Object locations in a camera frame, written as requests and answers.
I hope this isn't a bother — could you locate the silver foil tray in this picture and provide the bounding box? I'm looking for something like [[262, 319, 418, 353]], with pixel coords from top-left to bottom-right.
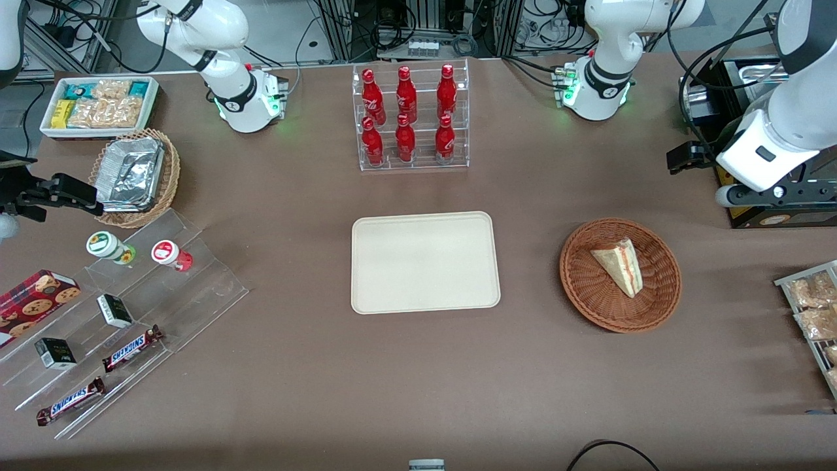
[[96, 137, 165, 213]]

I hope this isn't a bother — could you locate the clear acrylic stepped stand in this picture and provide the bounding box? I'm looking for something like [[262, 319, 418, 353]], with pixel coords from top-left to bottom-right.
[[0, 209, 250, 440]]

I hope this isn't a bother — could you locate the triangular sandwich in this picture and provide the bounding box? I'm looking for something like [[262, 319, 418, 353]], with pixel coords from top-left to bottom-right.
[[590, 238, 644, 299]]

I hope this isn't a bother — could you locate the grey wire rack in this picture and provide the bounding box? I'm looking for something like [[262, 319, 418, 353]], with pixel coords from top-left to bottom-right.
[[774, 260, 837, 401]]

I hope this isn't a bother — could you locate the green cup with white lid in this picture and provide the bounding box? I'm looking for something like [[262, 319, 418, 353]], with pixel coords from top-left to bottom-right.
[[86, 231, 137, 266]]

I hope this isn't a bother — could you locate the black looped cable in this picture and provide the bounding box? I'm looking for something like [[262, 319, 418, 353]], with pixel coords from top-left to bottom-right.
[[565, 439, 662, 471]]

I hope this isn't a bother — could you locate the red cup with white lid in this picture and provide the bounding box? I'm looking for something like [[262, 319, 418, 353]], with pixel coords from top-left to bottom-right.
[[151, 240, 194, 273]]

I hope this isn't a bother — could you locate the brown round wicker basket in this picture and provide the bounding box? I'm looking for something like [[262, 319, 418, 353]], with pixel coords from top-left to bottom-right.
[[559, 218, 683, 334]]

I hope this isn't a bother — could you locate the light tan wicker basket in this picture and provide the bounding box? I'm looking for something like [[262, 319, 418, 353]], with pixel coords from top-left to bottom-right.
[[88, 128, 181, 229]]

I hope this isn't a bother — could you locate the red cola bottle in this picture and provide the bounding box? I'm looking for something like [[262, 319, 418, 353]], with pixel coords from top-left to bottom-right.
[[362, 116, 385, 167], [435, 114, 456, 165], [395, 114, 417, 164], [396, 65, 418, 122], [437, 63, 457, 120], [362, 68, 386, 124]]

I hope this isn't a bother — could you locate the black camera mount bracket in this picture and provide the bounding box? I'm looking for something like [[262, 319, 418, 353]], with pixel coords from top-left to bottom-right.
[[776, 175, 837, 210]]

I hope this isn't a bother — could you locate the red cookie box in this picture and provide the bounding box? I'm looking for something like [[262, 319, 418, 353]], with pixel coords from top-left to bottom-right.
[[0, 269, 82, 349]]

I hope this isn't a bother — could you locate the beige rectangular tray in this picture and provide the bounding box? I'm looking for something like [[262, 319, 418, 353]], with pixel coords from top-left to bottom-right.
[[351, 211, 502, 315]]

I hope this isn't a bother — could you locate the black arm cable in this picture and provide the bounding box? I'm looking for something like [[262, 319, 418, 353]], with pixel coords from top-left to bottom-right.
[[666, 0, 795, 161]]

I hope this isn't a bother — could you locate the black glass food warmer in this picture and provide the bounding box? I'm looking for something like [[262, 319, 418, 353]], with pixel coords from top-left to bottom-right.
[[680, 56, 837, 230]]

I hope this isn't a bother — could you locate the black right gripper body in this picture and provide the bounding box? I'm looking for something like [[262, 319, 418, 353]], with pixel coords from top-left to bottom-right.
[[0, 150, 50, 222]]

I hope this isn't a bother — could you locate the black and silver box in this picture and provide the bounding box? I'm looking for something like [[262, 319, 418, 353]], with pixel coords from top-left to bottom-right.
[[679, 73, 721, 129]]

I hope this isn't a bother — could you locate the white plastic snack bin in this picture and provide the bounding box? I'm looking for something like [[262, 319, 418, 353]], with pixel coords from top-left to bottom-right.
[[39, 75, 160, 140]]

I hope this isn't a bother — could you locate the clear cracker bag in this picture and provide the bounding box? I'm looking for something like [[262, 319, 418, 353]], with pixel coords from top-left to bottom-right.
[[67, 97, 143, 129], [93, 80, 133, 101]]

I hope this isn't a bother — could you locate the clear acrylic bottle rack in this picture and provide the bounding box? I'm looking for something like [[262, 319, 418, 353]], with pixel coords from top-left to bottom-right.
[[352, 58, 470, 173]]

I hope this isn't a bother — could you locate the brown Snickers bar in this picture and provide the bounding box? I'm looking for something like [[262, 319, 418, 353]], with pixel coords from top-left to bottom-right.
[[102, 324, 165, 374], [36, 376, 106, 427]]

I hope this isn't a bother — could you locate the small black box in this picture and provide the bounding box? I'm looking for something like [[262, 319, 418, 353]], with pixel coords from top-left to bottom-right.
[[34, 338, 78, 371], [97, 294, 134, 329]]

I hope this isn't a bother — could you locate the aluminium frame post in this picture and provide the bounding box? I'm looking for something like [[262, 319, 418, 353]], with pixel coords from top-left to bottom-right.
[[487, 0, 525, 60], [316, 0, 358, 63]]

